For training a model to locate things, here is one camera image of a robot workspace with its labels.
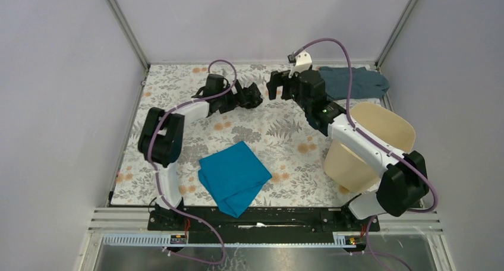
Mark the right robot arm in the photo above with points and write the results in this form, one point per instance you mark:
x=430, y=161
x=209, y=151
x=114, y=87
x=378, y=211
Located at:
x=403, y=180

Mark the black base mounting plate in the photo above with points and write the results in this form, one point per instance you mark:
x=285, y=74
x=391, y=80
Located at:
x=257, y=220

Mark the white slotted cable duct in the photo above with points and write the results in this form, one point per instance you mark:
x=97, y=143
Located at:
x=199, y=239

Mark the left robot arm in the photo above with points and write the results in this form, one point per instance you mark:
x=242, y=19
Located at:
x=161, y=138

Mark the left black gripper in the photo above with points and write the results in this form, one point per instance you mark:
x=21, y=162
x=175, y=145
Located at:
x=233, y=100

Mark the dark teal crumpled cloth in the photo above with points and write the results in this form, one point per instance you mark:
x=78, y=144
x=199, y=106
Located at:
x=366, y=84

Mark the bright blue folded cloth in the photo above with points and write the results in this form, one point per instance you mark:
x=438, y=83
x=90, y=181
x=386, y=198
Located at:
x=233, y=177

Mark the floral patterned table mat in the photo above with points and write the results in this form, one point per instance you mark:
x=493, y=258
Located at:
x=276, y=131

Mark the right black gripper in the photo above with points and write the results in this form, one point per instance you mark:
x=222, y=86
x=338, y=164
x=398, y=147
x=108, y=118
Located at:
x=278, y=79

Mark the beige plastic trash bin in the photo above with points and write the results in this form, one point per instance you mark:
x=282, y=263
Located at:
x=362, y=142

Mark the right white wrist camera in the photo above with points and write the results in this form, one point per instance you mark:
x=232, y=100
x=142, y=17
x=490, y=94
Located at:
x=302, y=62

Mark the black trash bag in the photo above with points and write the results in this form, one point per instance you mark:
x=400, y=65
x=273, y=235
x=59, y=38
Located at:
x=248, y=97

